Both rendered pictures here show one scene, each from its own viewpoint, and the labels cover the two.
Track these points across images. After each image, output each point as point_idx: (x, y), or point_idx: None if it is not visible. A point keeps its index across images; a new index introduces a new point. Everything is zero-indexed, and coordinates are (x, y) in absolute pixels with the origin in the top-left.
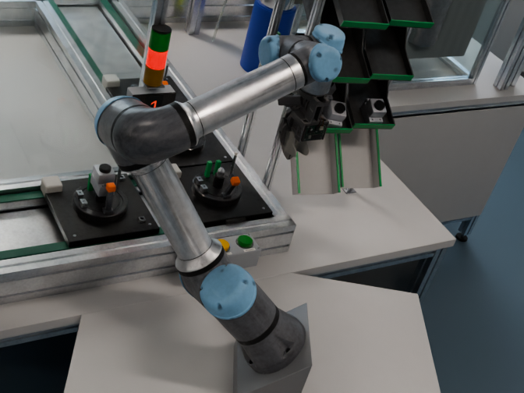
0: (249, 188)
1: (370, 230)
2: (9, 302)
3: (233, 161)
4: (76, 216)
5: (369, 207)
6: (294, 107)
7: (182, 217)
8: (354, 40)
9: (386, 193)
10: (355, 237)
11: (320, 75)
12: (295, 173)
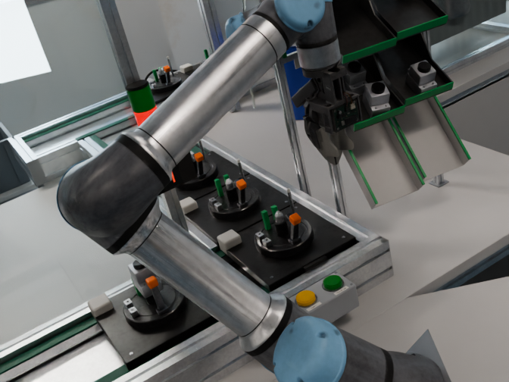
0: (322, 222)
1: (482, 214)
2: None
3: (289, 200)
4: (132, 330)
5: (471, 190)
6: (310, 98)
7: (214, 283)
8: (362, 9)
9: (484, 170)
10: (467, 228)
11: (298, 20)
12: (363, 183)
